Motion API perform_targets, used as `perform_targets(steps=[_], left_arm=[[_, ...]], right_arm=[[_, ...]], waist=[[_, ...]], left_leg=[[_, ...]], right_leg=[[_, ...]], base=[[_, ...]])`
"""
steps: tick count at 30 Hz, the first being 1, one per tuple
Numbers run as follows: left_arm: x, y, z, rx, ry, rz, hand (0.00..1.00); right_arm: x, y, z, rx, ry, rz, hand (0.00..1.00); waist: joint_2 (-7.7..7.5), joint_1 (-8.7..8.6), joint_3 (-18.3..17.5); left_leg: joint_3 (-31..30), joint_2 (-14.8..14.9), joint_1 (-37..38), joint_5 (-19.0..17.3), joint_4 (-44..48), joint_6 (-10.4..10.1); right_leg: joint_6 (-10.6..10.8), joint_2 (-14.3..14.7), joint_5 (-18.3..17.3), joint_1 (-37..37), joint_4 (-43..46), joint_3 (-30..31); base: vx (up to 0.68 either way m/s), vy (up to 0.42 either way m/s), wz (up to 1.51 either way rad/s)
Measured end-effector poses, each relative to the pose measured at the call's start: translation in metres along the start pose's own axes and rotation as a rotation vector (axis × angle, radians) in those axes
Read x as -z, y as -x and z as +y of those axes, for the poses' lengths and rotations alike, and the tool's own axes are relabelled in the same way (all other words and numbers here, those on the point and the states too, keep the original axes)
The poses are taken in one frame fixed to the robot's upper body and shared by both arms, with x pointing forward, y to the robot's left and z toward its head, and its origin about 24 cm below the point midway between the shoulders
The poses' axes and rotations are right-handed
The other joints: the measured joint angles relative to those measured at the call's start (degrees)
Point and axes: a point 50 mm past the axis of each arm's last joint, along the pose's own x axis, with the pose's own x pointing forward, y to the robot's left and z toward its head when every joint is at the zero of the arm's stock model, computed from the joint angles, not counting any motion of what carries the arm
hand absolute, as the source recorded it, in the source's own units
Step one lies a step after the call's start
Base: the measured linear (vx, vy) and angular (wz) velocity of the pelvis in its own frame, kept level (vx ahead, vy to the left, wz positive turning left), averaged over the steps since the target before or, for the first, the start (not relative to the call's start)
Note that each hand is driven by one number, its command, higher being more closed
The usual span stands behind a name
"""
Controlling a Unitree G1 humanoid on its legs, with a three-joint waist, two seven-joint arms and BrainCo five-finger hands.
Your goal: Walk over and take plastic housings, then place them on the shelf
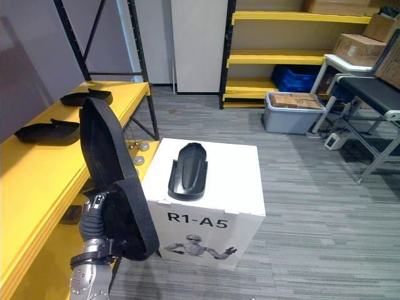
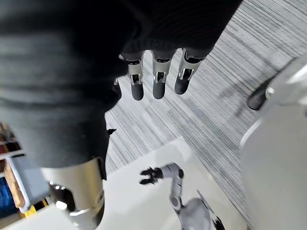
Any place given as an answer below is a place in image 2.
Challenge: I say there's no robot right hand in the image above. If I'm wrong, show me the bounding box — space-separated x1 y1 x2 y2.
0 0 243 230

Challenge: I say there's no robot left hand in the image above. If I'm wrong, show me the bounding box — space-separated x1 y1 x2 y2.
139 166 164 185

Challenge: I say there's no robot dark foot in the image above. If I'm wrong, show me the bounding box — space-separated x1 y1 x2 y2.
247 80 272 111

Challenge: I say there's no blue bin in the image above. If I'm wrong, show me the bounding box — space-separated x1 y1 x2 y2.
0 176 18 218

